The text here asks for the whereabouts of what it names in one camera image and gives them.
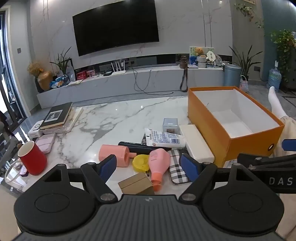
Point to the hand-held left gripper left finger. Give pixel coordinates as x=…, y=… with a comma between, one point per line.
x=109, y=167

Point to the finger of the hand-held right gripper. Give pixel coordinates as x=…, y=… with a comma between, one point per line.
x=252, y=158
x=290, y=145

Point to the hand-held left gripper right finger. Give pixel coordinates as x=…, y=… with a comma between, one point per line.
x=188, y=167

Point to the plaid wallet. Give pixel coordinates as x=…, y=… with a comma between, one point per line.
x=178, y=169

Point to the pink cylinder roller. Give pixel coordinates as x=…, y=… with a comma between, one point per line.
x=111, y=154

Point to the long white box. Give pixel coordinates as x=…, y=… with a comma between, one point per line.
x=196, y=143

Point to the pink bottle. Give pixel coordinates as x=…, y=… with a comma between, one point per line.
x=158, y=162

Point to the small brown cardboard box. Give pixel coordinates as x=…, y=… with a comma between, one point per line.
x=136, y=184

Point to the black remote control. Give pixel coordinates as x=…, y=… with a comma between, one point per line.
x=136, y=148

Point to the white printed cream tube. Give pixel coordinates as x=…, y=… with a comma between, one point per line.
x=165, y=138

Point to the small blue-grey box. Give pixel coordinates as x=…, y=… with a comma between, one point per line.
x=170, y=125

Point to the orange cardboard box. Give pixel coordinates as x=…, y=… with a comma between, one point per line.
x=208, y=115

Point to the printed paper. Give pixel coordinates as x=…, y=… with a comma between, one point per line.
x=230, y=163

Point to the person's white-socked foot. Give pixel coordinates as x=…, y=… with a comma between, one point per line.
x=276, y=104

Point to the stack of magazines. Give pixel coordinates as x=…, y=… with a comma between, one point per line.
x=74, y=115

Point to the pink flat case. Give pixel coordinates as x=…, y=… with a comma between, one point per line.
x=46, y=142

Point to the blue water jug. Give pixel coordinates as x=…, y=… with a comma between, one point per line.
x=274, y=77

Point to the pink woven basket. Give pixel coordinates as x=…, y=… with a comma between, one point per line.
x=244, y=85

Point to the black hardcover book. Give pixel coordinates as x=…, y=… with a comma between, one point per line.
x=55, y=115

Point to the red cup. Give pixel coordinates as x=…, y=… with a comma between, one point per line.
x=32, y=160

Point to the marble television console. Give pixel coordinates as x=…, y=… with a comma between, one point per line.
x=115, y=85

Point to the white box with round print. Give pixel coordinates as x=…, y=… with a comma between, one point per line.
x=35, y=129

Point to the blue trash can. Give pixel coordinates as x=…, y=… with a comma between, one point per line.
x=232, y=76

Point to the small purple tin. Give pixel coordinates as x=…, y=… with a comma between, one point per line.
x=23, y=171

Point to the loose paper sheets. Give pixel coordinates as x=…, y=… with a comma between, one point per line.
x=76, y=81

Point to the small black device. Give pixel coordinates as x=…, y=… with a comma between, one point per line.
x=107, y=74

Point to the long-leaf potted plant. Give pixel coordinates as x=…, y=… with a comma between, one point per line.
x=245, y=62

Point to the white router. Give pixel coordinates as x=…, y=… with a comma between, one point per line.
x=118, y=72

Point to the blue snack packets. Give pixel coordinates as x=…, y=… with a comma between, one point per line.
x=59, y=81

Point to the bushy green plant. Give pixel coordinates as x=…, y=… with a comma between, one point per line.
x=285, y=44

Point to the white plastic bag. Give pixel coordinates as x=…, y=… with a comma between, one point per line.
x=71, y=71

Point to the decorative plate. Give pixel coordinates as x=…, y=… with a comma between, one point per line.
x=218, y=60

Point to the grey round pot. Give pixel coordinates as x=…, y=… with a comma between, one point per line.
x=201, y=62

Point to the dark vase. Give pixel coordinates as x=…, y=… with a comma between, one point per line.
x=38, y=85

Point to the gold vase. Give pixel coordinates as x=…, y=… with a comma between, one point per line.
x=45, y=80

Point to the white round hand fan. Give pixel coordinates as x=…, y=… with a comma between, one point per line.
x=211, y=56

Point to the green plant in glass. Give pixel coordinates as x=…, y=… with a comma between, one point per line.
x=62, y=63

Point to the brown teddy bear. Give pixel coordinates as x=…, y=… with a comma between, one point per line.
x=199, y=51

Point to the dried yellow flowers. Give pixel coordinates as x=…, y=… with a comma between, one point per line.
x=34, y=68

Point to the hanging green vine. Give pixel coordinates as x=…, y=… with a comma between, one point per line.
x=248, y=10

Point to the printed picture frame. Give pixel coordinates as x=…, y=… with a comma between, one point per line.
x=192, y=59

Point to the black sliding door frame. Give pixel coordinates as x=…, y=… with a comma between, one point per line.
x=10, y=81

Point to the black wall television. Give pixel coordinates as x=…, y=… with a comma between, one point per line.
x=115, y=30

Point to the framed wall picture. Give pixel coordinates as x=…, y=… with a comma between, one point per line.
x=248, y=1

